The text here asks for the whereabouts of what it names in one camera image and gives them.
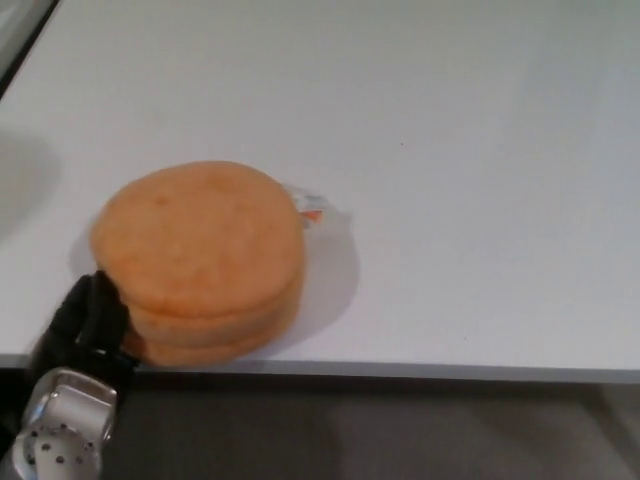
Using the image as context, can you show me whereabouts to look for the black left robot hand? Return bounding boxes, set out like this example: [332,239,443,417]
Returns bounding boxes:
[29,269,141,397]

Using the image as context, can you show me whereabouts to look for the orange plush round plate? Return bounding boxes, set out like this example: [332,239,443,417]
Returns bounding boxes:
[89,159,327,369]

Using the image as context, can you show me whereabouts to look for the grey adjacent table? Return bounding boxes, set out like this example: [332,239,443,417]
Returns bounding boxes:
[0,0,42,70]

